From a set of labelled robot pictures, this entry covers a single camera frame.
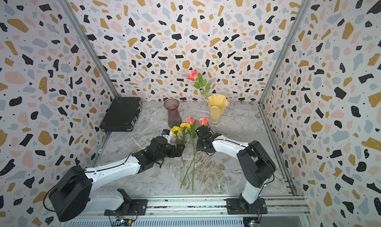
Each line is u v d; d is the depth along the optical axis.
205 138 0.72
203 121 1.04
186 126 1.03
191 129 1.03
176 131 1.00
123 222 0.70
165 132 0.76
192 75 0.83
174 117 0.99
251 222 0.70
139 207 0.73
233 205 0.74
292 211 0.76
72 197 0.41
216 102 0.98
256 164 0.47
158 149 0.66
